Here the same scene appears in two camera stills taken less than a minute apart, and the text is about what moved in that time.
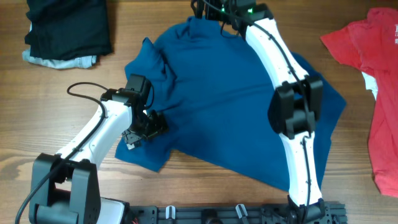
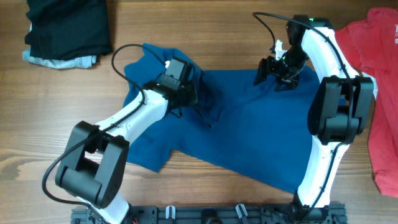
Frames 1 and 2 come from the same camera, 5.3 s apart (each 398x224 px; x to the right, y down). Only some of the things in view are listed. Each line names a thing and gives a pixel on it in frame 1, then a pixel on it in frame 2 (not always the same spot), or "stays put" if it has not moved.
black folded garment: (63, 29) stays put
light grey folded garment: (68, 63) stays put
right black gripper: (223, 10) → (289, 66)
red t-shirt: (371, 43) stays put
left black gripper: (158, 124) → (191, 98)
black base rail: (328, 213) stays put
